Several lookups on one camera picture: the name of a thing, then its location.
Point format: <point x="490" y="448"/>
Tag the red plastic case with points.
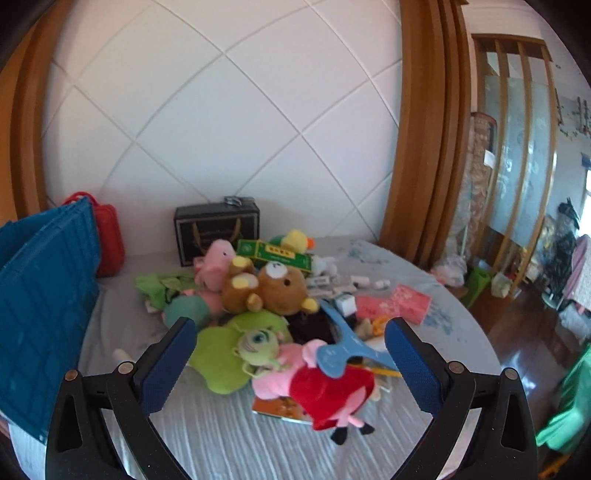
<point x="109" y="235"/>

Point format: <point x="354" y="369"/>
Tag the blue plastic hanger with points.
<point x="332" y="359"/>

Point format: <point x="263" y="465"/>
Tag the orange book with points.
<point x="282" y="408"/>

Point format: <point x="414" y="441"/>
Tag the green cloth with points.
<point x="160" y="288"/>

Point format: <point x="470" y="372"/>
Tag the large green plush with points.
<point x="213" y="358"/>

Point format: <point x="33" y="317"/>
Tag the metal clip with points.
<point x="238" y="201"/>

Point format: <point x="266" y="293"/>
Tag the green one-eyed monster plush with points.
<point x="259" y="350"/>

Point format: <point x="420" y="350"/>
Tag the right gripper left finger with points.
<point x="79" y="444"/>

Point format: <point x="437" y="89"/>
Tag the black gift box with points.
<point x="197" y="226"/>

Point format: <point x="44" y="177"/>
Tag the white small cube box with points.
<point x="345" y="304"/>

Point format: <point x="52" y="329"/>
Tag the pink pig plush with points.
<point x="212" y="269"/>

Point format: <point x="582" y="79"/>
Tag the green long box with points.
<point x="261" y="253"/>

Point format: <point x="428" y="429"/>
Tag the teal pig plush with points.
<point x="201" y="308"/>

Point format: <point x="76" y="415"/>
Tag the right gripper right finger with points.
<point x="502" y="445"/>

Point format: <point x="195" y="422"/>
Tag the red dress pig plush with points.
<point x="331" y="403"/>

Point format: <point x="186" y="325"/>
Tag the brown bear plush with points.
<point x="276" y="287"/>

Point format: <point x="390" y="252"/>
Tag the blue plastic crate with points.
<point x="48" y="293"/>

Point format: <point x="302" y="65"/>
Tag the yellow duck plush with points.
<point x="294" y="241"/>

